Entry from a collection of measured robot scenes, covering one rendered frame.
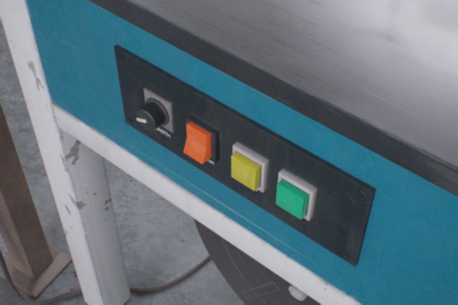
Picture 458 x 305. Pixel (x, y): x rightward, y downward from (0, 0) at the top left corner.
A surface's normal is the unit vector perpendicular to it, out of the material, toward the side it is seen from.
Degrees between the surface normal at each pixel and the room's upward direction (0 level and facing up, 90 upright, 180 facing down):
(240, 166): 90
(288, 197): 90
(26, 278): 0
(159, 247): 0
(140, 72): 90
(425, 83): 0
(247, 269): 90
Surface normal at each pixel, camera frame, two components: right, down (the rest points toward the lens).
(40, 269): 0.84, 0.39
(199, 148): -0.59, 0.25
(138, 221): 0.00, -0.70
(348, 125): -0.64, 0.55
